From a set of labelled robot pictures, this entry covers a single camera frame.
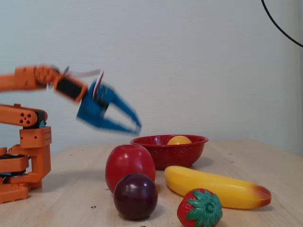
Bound blue gripper black motor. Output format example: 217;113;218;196
75;80;143;136

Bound yellow orange toy peach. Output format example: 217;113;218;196
167;135;193;146

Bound orange robot base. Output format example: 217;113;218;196
0;126;52;205

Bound red speckled enamel bowl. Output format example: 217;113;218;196
130;134;209;170

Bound red toy apple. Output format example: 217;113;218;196
105;144;157;194

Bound dark purple toy plum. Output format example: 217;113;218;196
113;173;159;221

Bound yellow toy banana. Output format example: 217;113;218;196
164;165;272;210

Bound red toy strawberry green leaves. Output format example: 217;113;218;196
177;188;223;227

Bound white red servo cable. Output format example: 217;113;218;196
63;67;105;99

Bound thin black cable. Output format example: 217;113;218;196
261;0;303;48

